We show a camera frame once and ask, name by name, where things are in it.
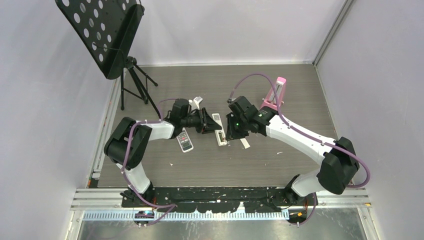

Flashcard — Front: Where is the small white remote control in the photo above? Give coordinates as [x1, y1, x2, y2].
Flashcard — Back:
[176, 127, 194, 153]

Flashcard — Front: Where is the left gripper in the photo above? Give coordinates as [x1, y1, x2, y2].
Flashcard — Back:
[181, 108, 222, 135]

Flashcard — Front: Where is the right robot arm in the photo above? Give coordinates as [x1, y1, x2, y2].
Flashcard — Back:
[226, 96, 360, 205]

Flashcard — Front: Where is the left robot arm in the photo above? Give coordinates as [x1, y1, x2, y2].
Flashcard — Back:
[103, 98, 222, 207]

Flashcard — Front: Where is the black perforated music stand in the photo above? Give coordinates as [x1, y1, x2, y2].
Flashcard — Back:
[54, 0, 163, 118]

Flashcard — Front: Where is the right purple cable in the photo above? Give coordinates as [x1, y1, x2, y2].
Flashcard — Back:
[228, 72, 371, 189]

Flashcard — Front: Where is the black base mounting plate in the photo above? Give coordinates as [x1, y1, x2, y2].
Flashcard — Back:
[120, 186, 314, 214]

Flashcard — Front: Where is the pink metronome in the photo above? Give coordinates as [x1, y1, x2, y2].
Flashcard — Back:
[260, 76, 287, 113]

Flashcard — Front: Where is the long white remote control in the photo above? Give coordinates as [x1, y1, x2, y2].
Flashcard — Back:
[212, 113, 228, 147]

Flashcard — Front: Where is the purple cable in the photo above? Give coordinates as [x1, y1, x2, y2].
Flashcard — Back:
[228, 72, 371, 189]
[120, 98, 178, 206]

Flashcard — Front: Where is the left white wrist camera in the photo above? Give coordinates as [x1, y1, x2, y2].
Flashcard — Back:
[188, 96, 203, 110]

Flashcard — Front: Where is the white battery cover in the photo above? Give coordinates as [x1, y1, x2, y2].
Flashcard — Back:
[240, 138, 251, 149]

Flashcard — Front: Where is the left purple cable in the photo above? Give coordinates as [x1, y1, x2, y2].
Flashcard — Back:
[120, 98, 178, 206]

